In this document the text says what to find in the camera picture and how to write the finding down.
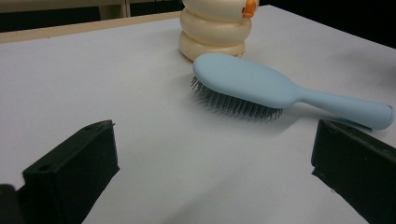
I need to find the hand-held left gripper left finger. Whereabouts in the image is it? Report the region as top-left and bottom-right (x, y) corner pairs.
(18, 119), (120, 224)

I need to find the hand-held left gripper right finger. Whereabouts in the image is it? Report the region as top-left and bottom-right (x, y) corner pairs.
(311, 119), (396, 224)

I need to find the light blue hairbrush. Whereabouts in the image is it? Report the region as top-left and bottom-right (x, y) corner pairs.
(190, 51), (396, 132)

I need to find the cream ribbed holder cup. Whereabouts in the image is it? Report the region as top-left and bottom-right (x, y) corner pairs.
(177, 0), (260, 63)

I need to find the white table cover sheet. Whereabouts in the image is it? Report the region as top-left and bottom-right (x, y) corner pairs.
(0, 4), (396, 224)

